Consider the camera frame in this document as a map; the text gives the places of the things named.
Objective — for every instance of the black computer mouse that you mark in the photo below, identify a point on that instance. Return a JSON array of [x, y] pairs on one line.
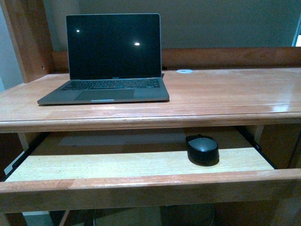
[[202, 150]]

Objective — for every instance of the grey open laptop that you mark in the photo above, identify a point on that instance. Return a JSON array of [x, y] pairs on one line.
[[112, 58]]

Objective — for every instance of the wooden desk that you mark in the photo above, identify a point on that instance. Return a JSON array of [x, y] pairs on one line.
[[258, 87]]

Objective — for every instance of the wooden keyboard drawer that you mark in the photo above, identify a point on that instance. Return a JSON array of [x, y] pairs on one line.
[[89, 171]]

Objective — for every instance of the white cable grommet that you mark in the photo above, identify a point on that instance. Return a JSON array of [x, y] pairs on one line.
[[184, 71]]

